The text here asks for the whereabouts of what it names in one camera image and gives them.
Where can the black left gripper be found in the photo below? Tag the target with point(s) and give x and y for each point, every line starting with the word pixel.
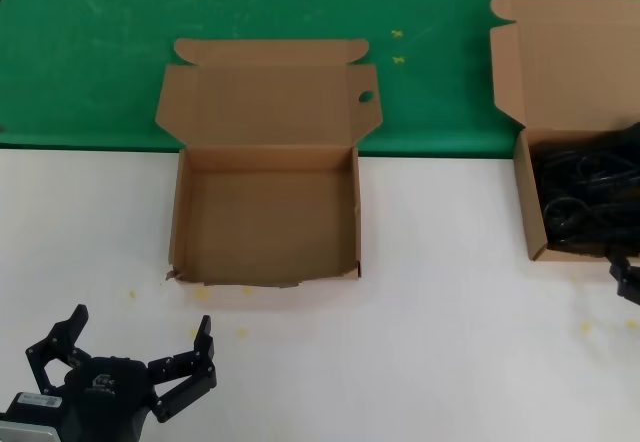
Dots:
pixel 102 392

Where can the cardboard box with torn edge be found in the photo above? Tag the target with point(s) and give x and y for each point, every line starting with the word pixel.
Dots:
pixel 270 212

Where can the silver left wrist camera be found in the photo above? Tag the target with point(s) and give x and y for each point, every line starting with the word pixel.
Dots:
pixel 30 429

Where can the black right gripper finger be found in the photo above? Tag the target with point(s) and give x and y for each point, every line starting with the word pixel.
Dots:
pixel 630 284

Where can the green table mat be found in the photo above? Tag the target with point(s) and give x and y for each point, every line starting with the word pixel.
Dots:
pixel 100 62

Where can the cardboard box with clean edges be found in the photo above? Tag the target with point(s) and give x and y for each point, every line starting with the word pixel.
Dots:
pixel 560 72

